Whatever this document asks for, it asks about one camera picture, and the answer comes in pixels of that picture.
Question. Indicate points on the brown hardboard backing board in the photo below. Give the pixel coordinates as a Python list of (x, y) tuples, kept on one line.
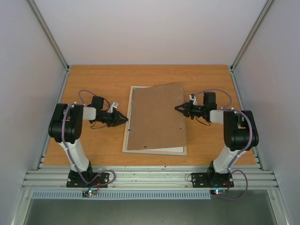
[(157, 117)]

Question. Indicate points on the teal picture frame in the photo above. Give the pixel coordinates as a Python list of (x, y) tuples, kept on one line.
[(154, 152)]

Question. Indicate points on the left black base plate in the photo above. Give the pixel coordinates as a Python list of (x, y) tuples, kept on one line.
[(74, 180)]

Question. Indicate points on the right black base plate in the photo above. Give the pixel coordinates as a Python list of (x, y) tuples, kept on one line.
[(203, 180)]

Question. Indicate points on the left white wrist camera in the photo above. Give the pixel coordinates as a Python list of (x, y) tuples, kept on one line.
[(113, 107)]

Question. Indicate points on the left small circuit board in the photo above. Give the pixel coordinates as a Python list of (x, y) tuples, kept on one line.
[(89, 193)]

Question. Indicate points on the right aluminium corner post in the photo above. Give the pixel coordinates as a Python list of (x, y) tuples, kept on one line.
[(254, 29)]

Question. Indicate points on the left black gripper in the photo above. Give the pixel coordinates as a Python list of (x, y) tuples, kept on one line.
[(116, 119)]

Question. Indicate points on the right small circuit board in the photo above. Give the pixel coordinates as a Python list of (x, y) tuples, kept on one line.
[(218, 191)]

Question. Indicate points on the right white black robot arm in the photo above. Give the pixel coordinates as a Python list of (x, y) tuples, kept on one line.
[(239, 132)]

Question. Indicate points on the small circuit board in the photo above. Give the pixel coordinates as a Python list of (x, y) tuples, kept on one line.
[(89, 193), (218, 191)]

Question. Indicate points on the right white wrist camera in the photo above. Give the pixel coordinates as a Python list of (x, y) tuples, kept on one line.
[(193, 99)]

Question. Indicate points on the colourful balloon photo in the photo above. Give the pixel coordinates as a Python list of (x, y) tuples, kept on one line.
[(174, 149)]

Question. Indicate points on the left aluminium corner post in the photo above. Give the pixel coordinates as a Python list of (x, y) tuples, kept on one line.
[(32, 4)]

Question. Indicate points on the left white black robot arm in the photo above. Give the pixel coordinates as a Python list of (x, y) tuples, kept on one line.
[(66, 128)]

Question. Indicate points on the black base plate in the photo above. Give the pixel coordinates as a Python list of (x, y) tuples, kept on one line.
[(74, 180), (203, 180)]

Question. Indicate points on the grey slotted cable duct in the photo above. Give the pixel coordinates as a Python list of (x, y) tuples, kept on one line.
[(123, 195)]

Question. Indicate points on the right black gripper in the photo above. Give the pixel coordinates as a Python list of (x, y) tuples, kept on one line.
[(190, 110)]

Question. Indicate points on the aluminium corner post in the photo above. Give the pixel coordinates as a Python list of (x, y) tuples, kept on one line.
[(32, 4), (254, 29)]

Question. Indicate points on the aluminium front rail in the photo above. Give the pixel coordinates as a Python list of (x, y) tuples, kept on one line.
[(152, 177)]

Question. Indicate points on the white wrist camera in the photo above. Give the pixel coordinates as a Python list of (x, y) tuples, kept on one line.
[(113, 107), (193, 99)]

